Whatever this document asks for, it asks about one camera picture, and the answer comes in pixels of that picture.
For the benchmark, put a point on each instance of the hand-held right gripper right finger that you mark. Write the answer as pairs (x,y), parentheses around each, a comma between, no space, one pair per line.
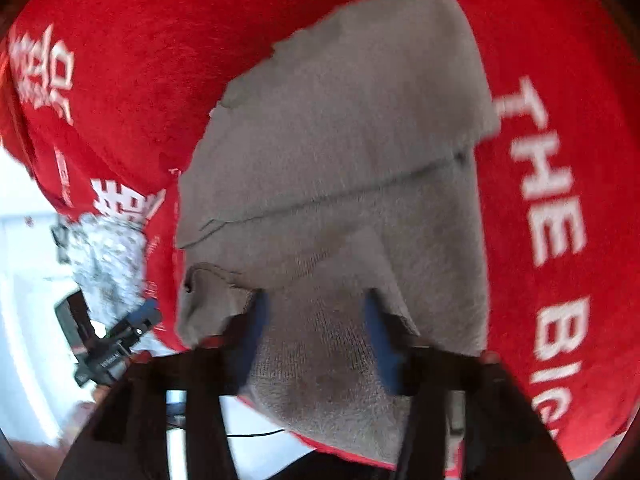
(380,335)

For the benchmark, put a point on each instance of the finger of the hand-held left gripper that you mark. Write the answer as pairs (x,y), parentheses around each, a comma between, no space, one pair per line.
(145,314)

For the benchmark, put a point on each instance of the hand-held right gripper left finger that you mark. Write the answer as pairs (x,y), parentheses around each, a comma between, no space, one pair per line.
(256,325)

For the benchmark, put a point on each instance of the grey knit sweater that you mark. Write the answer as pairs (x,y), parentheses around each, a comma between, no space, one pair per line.
(340,170)

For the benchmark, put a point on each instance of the white patterned cloth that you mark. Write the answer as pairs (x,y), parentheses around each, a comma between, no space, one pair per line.
(107,260)

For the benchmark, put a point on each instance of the red blanket with white print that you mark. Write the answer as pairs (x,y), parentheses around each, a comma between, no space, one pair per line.
(125,60)

